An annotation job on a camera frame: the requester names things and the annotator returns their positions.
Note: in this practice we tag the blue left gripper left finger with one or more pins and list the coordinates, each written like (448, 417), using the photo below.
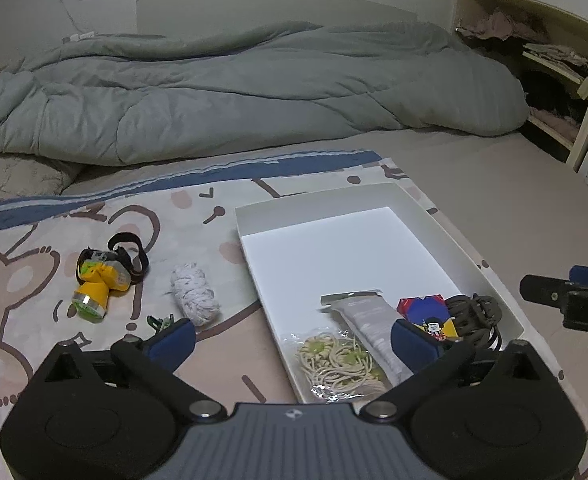
(171, 345)

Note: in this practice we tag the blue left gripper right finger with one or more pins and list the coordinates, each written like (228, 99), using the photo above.
(413, 347)

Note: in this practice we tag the grey toilet seat cushion packet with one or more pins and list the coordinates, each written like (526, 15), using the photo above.
(370, 319)

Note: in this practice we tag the black claw hair clip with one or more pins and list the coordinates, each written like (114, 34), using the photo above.
(476, 320)

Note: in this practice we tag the red blue card pack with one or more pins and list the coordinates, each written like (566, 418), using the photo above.
(430, 314)

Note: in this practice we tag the white patterned rolled cloth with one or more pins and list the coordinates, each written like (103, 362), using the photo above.
(193, 295)

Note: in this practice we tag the cartoon bear print cloth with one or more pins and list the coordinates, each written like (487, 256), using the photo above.
(80, 400)

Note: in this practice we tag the yellow headlamp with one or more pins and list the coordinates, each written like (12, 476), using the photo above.
(99, 273)

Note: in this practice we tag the white shallow cardboard box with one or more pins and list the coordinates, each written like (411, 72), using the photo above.
(374, 237)

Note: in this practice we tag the beige fleece blanket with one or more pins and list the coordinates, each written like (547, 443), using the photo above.
(27, 176)

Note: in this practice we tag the beige folded clothes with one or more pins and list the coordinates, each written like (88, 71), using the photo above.
(565, 60)

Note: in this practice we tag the grey duvet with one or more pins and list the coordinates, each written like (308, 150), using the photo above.
(121, 100)

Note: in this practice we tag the pink clothes pile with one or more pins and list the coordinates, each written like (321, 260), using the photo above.
(501, 26)

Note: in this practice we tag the grey headboard panel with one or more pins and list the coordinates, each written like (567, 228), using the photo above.
(191, 19)

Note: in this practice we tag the wall niche shelf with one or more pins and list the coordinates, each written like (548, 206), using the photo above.
(557, 120)

